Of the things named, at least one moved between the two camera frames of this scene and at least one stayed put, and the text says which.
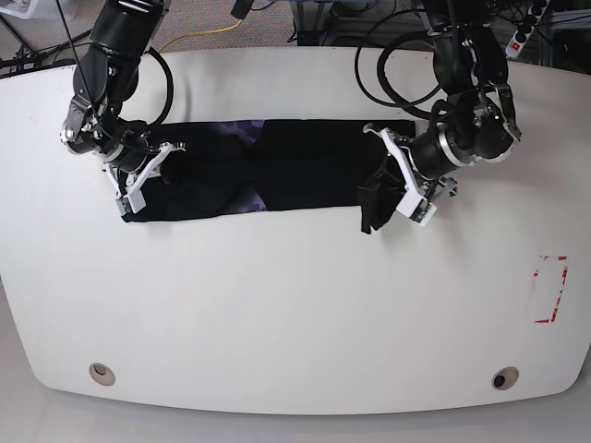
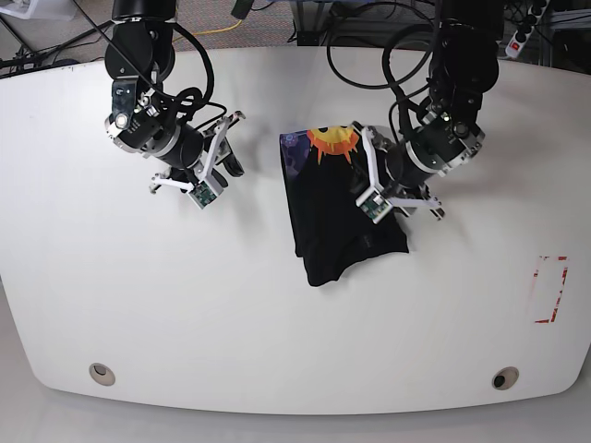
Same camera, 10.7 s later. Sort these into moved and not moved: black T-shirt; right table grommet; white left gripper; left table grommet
Moved: white left gripper; black T-shirt
Not moved: left table grommet; right table grommet
